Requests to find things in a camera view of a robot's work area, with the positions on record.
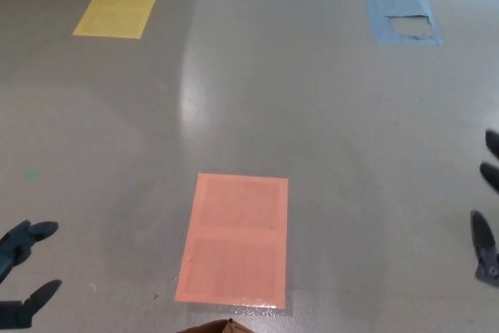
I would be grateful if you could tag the torn blue paper sheet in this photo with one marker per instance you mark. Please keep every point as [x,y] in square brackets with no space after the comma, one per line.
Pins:
[384,7]

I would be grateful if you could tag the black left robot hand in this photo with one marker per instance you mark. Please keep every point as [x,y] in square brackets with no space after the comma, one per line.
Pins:
[15,247]

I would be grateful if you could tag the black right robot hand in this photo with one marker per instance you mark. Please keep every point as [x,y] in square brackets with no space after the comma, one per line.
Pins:
[485,247]

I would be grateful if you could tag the brown cardboard box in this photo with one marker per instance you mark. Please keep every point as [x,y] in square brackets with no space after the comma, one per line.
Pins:
[210,327]

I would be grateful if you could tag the orange paper sheet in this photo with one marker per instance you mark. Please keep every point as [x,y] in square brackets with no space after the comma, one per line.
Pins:
[234,239]

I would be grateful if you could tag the yellow paper sheet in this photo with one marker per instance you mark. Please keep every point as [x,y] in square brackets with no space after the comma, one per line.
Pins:
[117,11]

